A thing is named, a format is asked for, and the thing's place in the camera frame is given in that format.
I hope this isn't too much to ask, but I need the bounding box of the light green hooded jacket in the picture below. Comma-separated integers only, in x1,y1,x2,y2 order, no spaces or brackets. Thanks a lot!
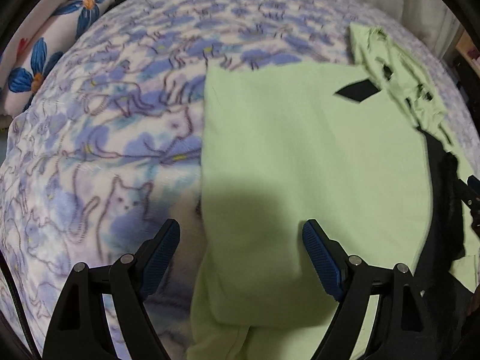
187,23,472,359

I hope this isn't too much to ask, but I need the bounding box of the wooden shelf unit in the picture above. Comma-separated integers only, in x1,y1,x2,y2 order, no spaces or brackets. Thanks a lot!
443,29,479,98

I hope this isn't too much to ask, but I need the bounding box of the purple floral fleece blanket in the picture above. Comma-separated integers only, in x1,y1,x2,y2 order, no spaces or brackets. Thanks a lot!
1,0,479,359

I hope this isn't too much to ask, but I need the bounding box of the folded blue flower quilt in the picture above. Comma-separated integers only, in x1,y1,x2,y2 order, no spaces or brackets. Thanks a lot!
1,0,114,118

